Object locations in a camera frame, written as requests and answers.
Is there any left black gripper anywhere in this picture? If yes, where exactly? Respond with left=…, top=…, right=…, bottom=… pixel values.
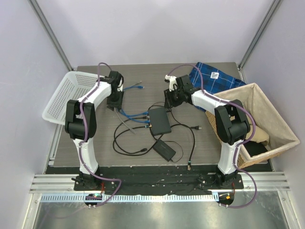
left=107, top=89, right=124, bottom=111

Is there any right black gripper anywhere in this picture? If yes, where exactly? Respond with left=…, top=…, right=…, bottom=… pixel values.
left=163, top=86, right=183, bottom=109

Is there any blue ethernet cable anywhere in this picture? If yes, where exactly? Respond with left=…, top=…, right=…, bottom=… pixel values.
left=118, top=107, right=151, bottom=123
left=122, top=84, right=145, bottom=92

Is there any black network switch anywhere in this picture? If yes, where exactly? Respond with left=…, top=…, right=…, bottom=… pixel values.
left=148, top=107, right=172, bottom=136

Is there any grey ethernet cable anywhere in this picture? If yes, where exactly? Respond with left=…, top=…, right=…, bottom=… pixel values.
left=115, top=81, right=142, bottom=133

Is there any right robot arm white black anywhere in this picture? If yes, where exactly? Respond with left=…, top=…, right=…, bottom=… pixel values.
left=164, top=75, right=250, bottom=188

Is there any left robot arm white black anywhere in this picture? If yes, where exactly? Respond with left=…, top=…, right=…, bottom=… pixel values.
left=65, top=71, right=124, bottom=190

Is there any white perforated plastic basket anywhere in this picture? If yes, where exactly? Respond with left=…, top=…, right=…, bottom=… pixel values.
left=42, top=71, right=98, bottom=125

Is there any blue plaid cloth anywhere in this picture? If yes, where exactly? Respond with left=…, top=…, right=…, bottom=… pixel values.
left=189, top=62, right=246, bottom=112

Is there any black power adapter brick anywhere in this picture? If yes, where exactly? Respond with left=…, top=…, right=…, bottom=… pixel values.
left=153, top=140, right=176, bottom=162

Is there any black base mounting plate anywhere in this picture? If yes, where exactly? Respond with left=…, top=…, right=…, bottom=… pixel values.
left=45, top=164, right=272, bottom=194

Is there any beige cloth in basket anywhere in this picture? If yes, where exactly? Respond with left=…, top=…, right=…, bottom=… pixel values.
left=245, top=115, right=270, bottom=146

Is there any wicker basket with beige liner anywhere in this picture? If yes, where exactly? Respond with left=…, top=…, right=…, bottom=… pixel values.
left=214, top=83, right=300, bottom=168

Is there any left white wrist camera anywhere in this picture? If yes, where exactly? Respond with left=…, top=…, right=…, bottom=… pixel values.
left=117, top=76, right=124, bottom=92

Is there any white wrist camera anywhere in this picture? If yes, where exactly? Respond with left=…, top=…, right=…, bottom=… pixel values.
left=164, top=75, right=178, bottom=92
left=117, top=76, right=124, bottom=92

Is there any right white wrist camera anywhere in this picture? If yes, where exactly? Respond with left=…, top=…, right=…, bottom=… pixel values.
left=164, top=75, right=178, bottom=92

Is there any black power cord with plug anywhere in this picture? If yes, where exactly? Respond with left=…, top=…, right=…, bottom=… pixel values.
left=150, top=102, right=202, bottom=170

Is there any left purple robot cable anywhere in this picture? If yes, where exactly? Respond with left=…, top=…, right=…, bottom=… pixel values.
left=78, top=62, right=122, bottom=207

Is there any black ethernet cable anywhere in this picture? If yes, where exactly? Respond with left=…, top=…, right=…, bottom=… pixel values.
left=112, top=115, right=153, bottom=156

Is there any aluminium frame rail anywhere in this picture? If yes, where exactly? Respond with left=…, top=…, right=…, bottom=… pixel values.
left=30, top=172, right=290, bottom=203

